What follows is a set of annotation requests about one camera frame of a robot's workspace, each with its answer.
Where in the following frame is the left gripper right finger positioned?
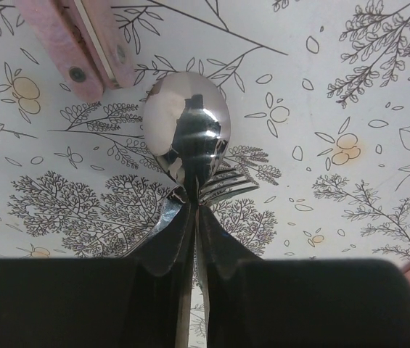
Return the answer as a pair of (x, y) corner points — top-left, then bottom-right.
(197, 207), (410, 347)

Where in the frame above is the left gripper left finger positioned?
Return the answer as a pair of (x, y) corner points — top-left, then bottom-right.
(0, 204), (196, 347)

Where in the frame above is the small silver spoon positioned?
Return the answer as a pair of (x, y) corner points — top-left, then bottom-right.
(143, 72), (231, 204)

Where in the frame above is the silver fork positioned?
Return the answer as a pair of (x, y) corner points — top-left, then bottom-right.
(195, 168), (259, 292)

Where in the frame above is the floral tablecloth mat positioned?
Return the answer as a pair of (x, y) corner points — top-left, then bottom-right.
(0, 0), (410, 348)

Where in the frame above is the large silver spoon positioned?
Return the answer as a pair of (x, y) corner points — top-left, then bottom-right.
(14, 0), (136, 103)

